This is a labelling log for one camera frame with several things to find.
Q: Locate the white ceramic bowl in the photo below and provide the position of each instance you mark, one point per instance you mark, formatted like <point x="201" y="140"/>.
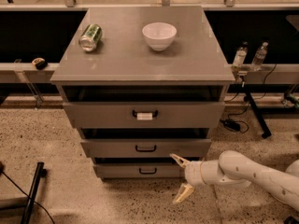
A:
<point x="159" y="35"/>

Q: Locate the grey drawer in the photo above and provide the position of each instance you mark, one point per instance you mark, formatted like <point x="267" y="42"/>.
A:
<point x="138" y="170"/>
<point x="144" y="115"/>
<point x="145" y="148"/>

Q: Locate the left clear water bottle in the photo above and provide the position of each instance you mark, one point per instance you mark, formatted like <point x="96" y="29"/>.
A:
<point x="240" y="56"/>

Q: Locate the green soda can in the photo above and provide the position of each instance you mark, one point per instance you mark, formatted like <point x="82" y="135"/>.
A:
<point x="90" y="37"/>

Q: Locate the yellow black tape measure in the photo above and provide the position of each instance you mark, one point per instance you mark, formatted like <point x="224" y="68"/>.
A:
<point x="39" y="63"/>

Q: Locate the clear water bottle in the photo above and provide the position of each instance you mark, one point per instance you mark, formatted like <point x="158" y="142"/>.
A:
<point x="259" y="57"/>
<point x="240" y="56"/>

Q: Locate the black stand leg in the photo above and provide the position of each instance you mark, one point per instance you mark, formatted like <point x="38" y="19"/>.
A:
<point x="266" y="132"/>

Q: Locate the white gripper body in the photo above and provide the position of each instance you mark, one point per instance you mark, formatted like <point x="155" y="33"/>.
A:
<point x="193" y="173"/>

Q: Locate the black pole left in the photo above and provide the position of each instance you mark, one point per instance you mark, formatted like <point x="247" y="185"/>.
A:
<point x="39" y="173"/>

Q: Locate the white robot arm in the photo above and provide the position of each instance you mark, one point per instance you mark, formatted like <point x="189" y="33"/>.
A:
<point x="238" y="171"/>

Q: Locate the grey bottom drawer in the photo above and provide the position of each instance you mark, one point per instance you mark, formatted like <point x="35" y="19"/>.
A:
<point x="138" y="170"/>

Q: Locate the black power adapter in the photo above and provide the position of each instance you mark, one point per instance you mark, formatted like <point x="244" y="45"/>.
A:
<point x="230" y="125"/>

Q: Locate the right clear water bottle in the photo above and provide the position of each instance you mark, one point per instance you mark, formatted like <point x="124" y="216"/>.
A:
<point x="259" y="57"/>

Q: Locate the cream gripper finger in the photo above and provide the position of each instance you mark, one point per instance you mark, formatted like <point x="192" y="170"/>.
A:
<point x="184" y="192"/>
<point x="179" y="160"/>

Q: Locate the grey drawer cabinet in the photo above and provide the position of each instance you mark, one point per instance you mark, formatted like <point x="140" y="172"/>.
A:
<point x="125" y="69"/>

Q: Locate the grey top drawer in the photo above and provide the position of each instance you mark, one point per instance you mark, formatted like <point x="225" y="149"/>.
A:
<point x="144" y="115"/>

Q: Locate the grey middle drawer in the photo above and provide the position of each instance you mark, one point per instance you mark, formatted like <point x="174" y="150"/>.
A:
<point x="145" y="148"/>

